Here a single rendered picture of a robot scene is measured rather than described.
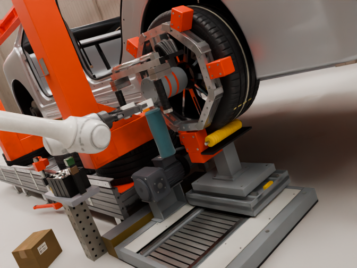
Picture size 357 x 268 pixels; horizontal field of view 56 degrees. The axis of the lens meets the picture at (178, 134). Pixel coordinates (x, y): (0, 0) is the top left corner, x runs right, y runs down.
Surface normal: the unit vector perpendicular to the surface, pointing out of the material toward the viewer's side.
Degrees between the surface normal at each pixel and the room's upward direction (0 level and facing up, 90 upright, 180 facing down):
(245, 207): 90
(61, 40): 90
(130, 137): 90
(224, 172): 90
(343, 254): 0
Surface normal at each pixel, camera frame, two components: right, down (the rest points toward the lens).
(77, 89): 0.63, -0.04
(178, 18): -0.70, 0.40
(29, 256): -0.24, 0.31
